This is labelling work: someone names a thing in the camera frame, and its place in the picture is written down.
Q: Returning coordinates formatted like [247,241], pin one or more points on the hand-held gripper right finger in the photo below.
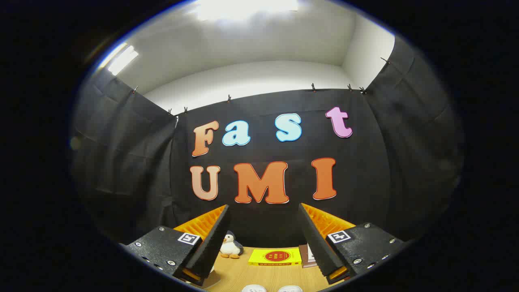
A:
[314,239]

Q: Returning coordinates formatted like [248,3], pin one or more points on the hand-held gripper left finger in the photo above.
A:
[213,243]

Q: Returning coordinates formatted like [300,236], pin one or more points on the white canvas shoe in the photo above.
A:
[254,288]
[290,288]

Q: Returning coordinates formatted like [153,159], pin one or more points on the penguin plush toy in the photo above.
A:
[230,247]

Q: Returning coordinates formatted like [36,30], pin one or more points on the yellow book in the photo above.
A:
[275,257]

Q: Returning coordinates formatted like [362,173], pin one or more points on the black backdrop cloth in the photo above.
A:
[365,182]

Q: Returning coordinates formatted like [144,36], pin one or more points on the long ceiling light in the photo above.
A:
[121,60]

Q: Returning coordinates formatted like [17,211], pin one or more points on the wide ceiling light panel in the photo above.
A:
[243,8]

